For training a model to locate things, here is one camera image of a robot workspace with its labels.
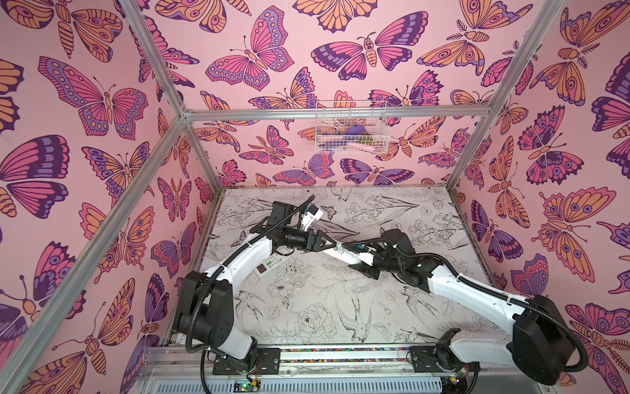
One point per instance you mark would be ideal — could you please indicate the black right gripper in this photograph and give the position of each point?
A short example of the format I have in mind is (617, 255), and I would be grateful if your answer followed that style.
(367, 261)

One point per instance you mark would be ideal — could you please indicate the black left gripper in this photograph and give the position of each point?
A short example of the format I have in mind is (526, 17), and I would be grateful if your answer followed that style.
(314, 243)

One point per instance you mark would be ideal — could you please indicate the white remote control green sticker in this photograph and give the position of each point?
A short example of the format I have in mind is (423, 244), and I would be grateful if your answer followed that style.
(350, 257)

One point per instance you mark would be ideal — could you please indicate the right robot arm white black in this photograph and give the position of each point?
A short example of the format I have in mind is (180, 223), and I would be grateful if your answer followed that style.
(538, 343)

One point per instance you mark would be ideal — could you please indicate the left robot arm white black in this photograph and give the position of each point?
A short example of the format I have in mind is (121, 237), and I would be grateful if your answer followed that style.
(205, 312)

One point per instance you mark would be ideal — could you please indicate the purple item in basket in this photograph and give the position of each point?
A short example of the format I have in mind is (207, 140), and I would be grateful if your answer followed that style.
(356, 131)

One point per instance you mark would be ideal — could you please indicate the green circuit board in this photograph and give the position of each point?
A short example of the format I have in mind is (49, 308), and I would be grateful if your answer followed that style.
(246, 386)

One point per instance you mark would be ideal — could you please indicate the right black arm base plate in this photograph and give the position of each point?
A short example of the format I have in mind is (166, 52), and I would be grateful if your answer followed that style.
(433, 359)

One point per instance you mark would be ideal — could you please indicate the white wire basket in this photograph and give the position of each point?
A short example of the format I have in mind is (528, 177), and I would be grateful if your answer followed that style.
(331, 124)

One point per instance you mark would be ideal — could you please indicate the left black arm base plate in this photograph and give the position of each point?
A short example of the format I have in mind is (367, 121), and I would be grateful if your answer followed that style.
(262, 361)

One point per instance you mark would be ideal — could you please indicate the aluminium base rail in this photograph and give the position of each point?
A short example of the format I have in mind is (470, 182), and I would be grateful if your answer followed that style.
(367, 368)

